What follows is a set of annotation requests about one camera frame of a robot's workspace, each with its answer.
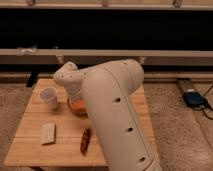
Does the black cable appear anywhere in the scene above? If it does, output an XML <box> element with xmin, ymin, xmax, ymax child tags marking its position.
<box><xmin>194</xmin><ymin>83</ymin><xmax>213</xmax><ymax>120</ymax></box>

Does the orange ceramic bowl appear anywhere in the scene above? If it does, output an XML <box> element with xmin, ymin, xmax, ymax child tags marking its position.
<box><xmin>67</xmin><ymin>98</ymin><xmax>87</xmax><ymax>117</ymax></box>

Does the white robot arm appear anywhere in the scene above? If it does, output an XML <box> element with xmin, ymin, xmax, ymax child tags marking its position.
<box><xmin>53</xmin><ymin>59</ymin><xmax>162</xmax><ymax>171</ymax></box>

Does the blue power adapter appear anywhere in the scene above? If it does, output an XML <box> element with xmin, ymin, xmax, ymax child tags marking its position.
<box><xmin>183</xmin><ymin>92</ymin><xmax>204</xmax><ymax>107</ymax></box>

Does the long wooden bench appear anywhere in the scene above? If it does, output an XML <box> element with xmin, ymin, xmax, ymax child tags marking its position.
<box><xmin>0</xmin><ymin>48</ymin><xmax>213</xmax><ymax>87</ymax></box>

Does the white paper cup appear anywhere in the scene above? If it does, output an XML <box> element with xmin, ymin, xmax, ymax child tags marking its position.
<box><xmin>39</xmin><ymin>87</ymin><xmax>58</xmax><ymax>110</ymax></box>

